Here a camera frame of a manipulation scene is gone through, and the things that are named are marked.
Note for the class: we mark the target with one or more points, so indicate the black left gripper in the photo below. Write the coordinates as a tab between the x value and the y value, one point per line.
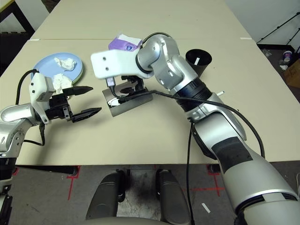
58	106

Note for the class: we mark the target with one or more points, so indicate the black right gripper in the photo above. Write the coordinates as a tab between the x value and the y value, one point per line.
132	79

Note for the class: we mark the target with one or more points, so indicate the grey glasses case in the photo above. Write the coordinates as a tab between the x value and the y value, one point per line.
136	104

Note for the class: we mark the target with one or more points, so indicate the blue plastic plate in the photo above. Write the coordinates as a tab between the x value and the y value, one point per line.
47	65

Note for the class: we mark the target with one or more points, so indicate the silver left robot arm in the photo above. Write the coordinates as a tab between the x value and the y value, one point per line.
14	114

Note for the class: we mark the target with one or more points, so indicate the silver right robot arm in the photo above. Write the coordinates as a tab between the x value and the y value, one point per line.
168	61

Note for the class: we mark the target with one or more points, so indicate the green plastic plate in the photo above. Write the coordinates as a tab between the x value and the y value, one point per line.
82	73

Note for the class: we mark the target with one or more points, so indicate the purple tissue box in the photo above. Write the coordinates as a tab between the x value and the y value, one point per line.
119	43

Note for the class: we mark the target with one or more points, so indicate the black plastic cup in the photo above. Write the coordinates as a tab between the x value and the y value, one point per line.
199	57

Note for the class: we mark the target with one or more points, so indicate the white marker with blue cap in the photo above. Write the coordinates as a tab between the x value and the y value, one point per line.
220	93

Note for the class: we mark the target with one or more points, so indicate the black foam floor mat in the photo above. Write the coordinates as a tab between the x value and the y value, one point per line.
11	51

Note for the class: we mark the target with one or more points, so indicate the grey robot left leg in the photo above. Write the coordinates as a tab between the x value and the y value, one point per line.
105	197

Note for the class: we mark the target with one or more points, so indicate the grey robot leg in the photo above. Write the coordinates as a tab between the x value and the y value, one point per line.
105	197
172	197

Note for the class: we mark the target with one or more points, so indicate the black framed side table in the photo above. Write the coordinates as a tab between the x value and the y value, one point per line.
25	22

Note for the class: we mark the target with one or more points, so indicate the bystander in dark clothes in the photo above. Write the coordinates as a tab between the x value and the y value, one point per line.
54	2

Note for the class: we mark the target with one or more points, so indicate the grey robot right leg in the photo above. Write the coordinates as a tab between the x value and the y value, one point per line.
172	197

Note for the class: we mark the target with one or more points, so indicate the white tape strip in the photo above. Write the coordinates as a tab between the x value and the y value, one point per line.
206	208

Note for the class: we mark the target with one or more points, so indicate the black tripod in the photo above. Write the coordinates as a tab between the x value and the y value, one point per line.
276	29

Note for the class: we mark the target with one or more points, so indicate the small purple cup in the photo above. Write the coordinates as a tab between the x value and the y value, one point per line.
287	56

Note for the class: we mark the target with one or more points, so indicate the brown cardboard box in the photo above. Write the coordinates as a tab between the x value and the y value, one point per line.
293	75

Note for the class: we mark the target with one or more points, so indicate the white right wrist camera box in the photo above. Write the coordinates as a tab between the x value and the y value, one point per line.
112	61

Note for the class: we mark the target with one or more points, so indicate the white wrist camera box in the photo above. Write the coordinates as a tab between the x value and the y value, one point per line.
37	89
112	61

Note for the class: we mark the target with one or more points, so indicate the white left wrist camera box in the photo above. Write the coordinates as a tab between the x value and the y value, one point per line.
37	89

